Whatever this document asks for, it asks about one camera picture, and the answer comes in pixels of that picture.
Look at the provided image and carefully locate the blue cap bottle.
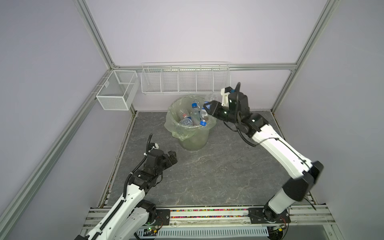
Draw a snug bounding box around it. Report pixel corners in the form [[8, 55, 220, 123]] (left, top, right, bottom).
[[191, 103, 201, 126]]

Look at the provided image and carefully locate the water bottle blue label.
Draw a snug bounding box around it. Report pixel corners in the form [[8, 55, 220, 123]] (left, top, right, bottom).
[[179, 118, 193, 127], [179, 109, 191, 120]]

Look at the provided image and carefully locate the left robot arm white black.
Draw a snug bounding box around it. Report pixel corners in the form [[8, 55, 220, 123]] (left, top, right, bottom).
[[76, 148, 178, 240]]

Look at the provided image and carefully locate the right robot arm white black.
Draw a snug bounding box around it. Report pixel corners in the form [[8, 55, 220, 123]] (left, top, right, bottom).
[[204, 88, 324, 223]]

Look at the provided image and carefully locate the mesh bin with green bag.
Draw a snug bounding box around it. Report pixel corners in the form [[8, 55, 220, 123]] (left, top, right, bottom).
[[164, 95, 217, 151]]

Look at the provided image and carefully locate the white mesh box basket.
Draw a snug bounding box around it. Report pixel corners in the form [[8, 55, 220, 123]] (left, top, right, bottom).
[[96, 70, 140, 111]]

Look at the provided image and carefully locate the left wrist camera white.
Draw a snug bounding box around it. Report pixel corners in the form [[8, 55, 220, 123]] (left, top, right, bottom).
[[148, 143, 159, 152]]

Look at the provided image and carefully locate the white wire shelf basket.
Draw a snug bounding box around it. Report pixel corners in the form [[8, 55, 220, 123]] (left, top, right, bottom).
[[141, 62, 231, 94]]

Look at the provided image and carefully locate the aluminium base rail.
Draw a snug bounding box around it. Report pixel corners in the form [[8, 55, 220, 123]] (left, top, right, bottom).
[[78, 205, 343, 240]]

